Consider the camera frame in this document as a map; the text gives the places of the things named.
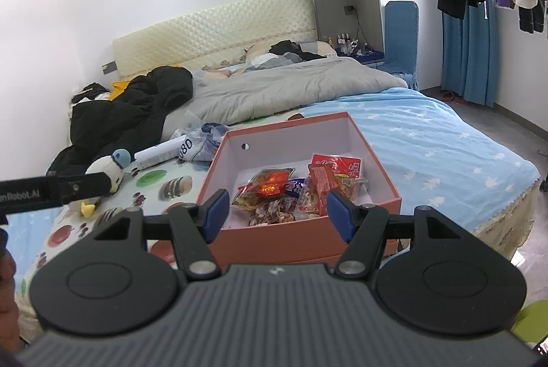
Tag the grey duvet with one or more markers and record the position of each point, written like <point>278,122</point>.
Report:
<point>291,89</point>

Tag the clear snack packet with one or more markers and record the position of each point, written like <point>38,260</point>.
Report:
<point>353,189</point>

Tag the peach pillow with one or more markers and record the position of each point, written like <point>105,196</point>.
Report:
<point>257,52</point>

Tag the blue plastic bag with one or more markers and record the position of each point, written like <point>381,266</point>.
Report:
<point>212,136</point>

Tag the orange cardboard box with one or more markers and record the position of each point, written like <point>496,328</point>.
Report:
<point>278,240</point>

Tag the wall socket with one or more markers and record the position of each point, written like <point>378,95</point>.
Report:
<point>350,9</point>

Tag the black jacket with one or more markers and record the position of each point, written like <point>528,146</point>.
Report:
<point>128,106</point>

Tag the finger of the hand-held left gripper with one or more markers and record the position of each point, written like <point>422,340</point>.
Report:
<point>87,186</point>

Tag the blue star bedsheet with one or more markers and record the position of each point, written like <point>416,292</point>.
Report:
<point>428,144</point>

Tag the plush penguin toy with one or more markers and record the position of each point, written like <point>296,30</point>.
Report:
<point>105,170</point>

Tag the red white-print snack packet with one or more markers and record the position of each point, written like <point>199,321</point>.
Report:
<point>338,166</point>

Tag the lime green object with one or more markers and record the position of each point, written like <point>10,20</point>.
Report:
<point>531,320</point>

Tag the white wrapped roll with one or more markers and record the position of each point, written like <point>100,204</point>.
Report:
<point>158,153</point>

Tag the red slippers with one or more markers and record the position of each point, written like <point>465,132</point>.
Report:
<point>449,95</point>

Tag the blue nightstand cover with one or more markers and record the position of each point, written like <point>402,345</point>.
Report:
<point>364,56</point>

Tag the red yellow-edged snack packet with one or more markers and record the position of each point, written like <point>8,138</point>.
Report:
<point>267,183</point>

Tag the cluster of cosmetic bottles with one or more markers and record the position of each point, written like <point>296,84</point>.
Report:
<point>344,41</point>

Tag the cream quilted headboard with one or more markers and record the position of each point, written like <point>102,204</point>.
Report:
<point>214,29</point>

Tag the yellow cloth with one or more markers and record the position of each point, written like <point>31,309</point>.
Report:
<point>120,89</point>

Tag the grey white garment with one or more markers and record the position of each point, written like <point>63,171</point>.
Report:
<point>274,61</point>

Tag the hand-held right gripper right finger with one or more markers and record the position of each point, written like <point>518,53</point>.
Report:
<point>340,217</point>

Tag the orange biscuit packet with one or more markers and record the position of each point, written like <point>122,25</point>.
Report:
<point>320,189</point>

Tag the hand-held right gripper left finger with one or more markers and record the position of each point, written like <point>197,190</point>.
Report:
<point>216,213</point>

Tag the blue curtain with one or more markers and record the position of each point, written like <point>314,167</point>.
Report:
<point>471,50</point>

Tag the blue covered chair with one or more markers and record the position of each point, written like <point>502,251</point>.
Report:
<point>400,33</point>

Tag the grey wall switch panel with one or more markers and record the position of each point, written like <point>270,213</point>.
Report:
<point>109,67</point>

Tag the brown patterned snack packet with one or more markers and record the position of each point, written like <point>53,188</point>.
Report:
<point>274,213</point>

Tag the person's left hand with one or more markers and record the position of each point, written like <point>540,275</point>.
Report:
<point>8,307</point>

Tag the blue white snack packet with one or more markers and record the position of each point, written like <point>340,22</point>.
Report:
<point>296,187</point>

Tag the black white garment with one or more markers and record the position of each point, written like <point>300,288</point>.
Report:
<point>87,91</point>

